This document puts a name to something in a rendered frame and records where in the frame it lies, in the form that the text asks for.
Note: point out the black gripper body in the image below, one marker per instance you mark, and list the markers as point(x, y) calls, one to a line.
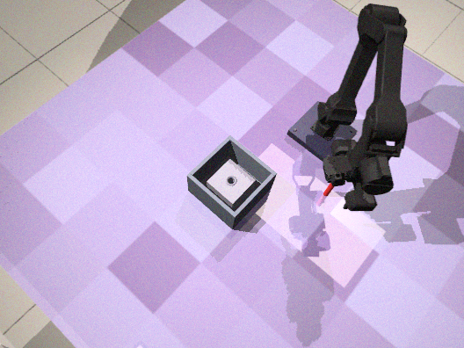
point(357, 199)

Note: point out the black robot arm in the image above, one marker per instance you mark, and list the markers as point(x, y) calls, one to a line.
point(381, 28)

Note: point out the red peg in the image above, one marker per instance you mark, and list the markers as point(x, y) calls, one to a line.
point(328, 190)

